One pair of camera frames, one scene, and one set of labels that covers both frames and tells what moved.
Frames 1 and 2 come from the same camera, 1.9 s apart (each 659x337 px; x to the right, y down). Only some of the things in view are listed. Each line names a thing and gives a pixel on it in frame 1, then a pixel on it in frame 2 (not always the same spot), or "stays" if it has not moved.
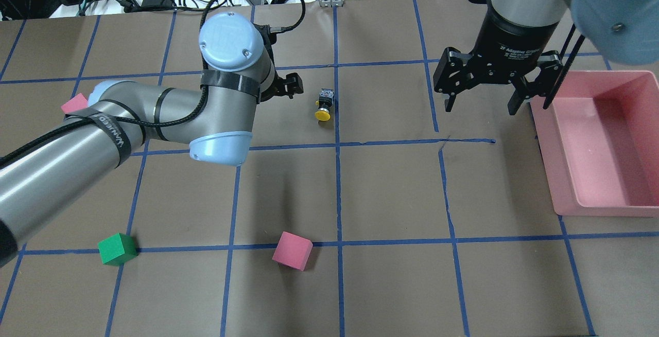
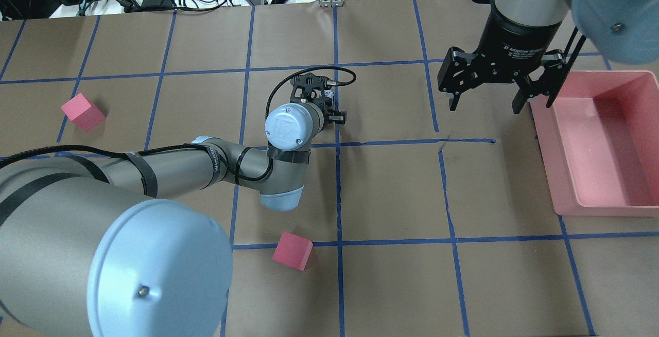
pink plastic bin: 599,140 stays
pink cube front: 293,251 stays
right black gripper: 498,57 stays
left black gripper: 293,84 -> 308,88
